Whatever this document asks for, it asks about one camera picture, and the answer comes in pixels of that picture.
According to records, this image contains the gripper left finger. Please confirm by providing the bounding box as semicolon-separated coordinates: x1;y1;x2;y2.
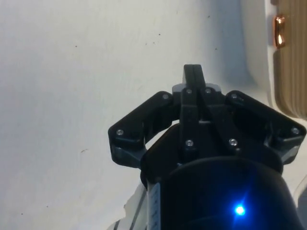
107;64;200;168

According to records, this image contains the rounded box lid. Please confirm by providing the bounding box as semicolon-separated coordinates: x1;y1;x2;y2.
272;0;307;115

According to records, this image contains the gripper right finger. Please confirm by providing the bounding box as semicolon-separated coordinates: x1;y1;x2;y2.
193;63;303;166

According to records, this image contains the cream box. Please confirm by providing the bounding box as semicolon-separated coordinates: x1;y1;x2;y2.
262;0;307;119

